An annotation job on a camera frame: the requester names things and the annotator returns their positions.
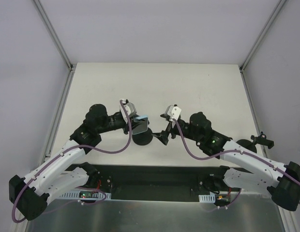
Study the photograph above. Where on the blue case smartphone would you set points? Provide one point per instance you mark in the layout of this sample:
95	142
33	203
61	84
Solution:
140	124

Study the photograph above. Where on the white slotted cable duct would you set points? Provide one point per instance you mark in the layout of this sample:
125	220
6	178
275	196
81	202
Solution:
210	198
84	195

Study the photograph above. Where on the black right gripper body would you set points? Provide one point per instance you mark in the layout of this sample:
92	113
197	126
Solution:
169	130

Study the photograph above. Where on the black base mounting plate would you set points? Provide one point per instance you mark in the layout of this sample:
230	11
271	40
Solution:
161	183

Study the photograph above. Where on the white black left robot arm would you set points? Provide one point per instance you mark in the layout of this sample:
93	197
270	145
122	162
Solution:
31	194

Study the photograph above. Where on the black round phone stand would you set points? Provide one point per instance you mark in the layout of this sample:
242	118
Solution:
143	138

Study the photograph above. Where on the right aluminium corner post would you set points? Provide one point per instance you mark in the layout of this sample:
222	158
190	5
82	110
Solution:
263	33

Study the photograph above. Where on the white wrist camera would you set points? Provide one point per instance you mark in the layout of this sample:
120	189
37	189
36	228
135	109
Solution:
173	111
127	109

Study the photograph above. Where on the aluminium corner post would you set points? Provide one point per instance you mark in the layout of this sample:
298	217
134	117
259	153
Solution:
52	33
263	33

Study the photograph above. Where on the white slotted right cable duct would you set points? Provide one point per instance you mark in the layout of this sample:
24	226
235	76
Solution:
210	198

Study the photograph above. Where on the white slotted left cable duct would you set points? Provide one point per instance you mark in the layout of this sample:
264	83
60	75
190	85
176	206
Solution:
84	195

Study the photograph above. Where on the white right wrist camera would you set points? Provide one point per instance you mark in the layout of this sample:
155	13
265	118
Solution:
173	111

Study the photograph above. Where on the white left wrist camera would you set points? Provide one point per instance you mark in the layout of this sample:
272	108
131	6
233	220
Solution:
127	109

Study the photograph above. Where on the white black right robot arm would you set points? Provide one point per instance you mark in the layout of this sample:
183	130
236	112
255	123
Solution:
277	180

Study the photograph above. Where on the left aluminium corner post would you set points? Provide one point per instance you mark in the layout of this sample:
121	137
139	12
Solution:
52	33

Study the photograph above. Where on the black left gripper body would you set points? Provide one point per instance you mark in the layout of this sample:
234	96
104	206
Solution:
127	127

